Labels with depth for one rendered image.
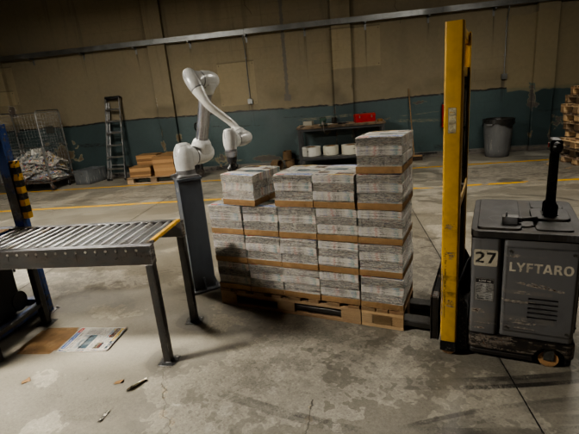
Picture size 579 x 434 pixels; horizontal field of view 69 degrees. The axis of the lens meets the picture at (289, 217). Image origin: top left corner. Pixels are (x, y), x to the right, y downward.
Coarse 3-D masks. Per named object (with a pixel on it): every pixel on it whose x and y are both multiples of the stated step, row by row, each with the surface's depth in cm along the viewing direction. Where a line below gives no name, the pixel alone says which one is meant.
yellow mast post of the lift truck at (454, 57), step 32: (448, 32) 205; (448, 64) 209; (448, 96) 213; (448, 128) 217; (448, 160) 222; (448, 192) 226; (448, 224) 231; (448, 256) 236; (448, 288) 241; (448, 320) 247
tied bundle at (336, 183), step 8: (328, 168) 296; (336, 168) 294; (344, 168) 291; (352, 168) 288; (312, 176) 278; (320, 176) 276; (328, 176) 273; (336, 176) 271; (344, 176) 268; (352, 176) 266; (320, 184) 278; (328, 184) 275; (336, 184) 273; (344, 184) 270; (352, 184) 268; (320, 192) 279; (328, 192) 276; (336, 192) 273; (344, 192) 271; (352, 192) 269; (320, 200) 281; (328, 200) 277; (336, 200) 275; (344, 200) 273; (352, 200) 270
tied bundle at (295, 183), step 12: (288, 168) 310; (300, 168) 306; (312, 168) 302; (324, 168) 300; (276, 180) 290; (288, 180) 286; (300, 180) 282; (312, 180) 281; (276, 192) 293; (288, 192) 289; (300, 192) 285; (312, 192) 281
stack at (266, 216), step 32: (224, 224) 320; (256, 224) 308; (288, 224) 296; (320, 224) 286; (352, 224) 276; (256, 256) 316; (288, 256) 304; (320, 256) 293; (352, 256) 282; (224, 288) 338; (288, 288) 313; (320, 288) 301; (352, 288) 289; (352, 320) 296
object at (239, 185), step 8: (224, 176) 307; (232, 176) 303; (240, 176) 299; (248, 176) 296; (256, 176) 299; (264, 176) 307; (224, 184) 310; (232, 184) 306; (240, 184) 302; (248, 184) 298; (256, 184) 300; (264, 184) 308; (224, 192) 312; (232, 192) 308; (240, 192) 304; (248, 192) 301; (256, 192) 301; (264, 192) 310
